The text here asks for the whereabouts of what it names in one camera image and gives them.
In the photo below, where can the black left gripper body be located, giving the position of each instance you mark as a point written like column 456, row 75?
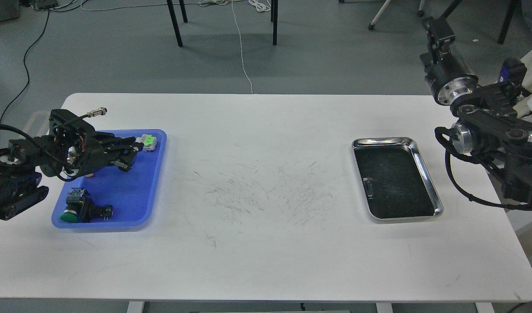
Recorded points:
column 90, row 159

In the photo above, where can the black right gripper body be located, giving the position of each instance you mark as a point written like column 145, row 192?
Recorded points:
column 448, row 76

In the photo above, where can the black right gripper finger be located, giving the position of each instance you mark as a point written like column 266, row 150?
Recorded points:
column 440, row 36

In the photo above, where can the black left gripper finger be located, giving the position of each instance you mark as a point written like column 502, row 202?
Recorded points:
column 123, row 159
column 113, row 143

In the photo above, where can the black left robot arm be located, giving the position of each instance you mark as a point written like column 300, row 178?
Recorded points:
column 25, row 162

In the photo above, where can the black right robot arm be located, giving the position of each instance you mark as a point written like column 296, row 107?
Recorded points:
column 488, row 130

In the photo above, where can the blue plastic tray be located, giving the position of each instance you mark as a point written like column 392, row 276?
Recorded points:
column 130, row 193

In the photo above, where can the steel tray with black mat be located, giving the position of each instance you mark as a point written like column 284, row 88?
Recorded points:
column 396, row 183

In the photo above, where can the black chair leg left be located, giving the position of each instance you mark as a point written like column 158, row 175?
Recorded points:
column 175, row 23

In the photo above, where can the black chair leg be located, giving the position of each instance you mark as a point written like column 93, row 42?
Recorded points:
column 274, row 19
column 175, row 23

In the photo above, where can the black chair leg right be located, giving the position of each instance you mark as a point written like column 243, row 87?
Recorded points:
column 274, row 19

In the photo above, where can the grey switch with green label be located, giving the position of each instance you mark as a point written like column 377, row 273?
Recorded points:
column 149, row 142

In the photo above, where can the green push button switch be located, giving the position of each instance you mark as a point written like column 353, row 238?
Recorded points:
column 81, row 208

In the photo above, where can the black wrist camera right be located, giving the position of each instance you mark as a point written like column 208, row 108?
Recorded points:
column 512, row 74

